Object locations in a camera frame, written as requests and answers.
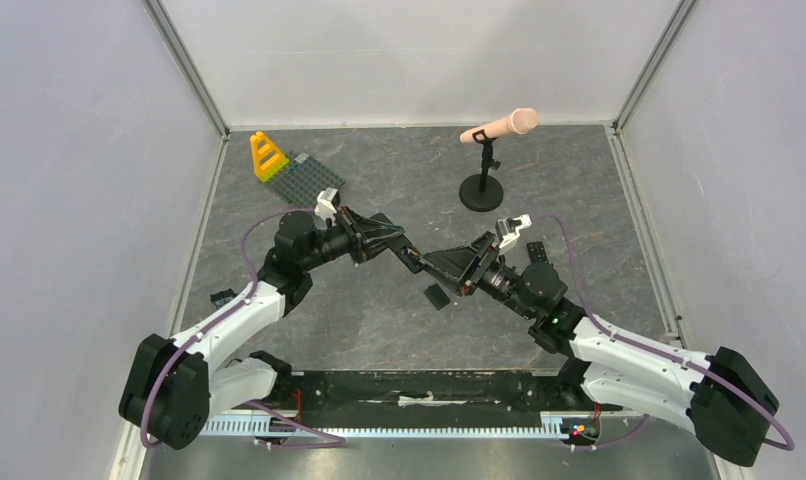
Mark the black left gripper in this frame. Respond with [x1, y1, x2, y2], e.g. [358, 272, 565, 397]
[301, 205, 404, 272]

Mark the black remote with buttons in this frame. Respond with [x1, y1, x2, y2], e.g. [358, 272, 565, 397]
[526, 241, 550, 264]

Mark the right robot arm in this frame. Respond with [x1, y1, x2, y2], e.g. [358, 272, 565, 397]
[408, 232, 779, 467]

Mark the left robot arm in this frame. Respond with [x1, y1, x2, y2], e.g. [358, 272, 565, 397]
[118, 207, 405, 450]

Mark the black microphone stand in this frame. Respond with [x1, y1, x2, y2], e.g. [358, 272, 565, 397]
[458, 128, 504, 212]

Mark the grey studded baseplate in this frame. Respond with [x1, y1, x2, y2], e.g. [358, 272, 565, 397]
[266, 152, 345, 208]

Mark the yellow toy ladder block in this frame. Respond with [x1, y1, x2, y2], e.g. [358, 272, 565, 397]
[249, 131, 290, 183]

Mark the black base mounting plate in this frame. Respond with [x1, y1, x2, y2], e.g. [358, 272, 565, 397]
[261, 370, 594, 429]

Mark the pink microphone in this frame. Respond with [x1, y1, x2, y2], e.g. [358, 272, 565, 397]
[459, 108, 539, 144]

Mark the small blue black gadget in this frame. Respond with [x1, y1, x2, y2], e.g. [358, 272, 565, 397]
[209, 288, 237, 310]

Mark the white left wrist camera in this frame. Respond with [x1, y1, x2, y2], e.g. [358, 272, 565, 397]
[314, 187, 341, 222]

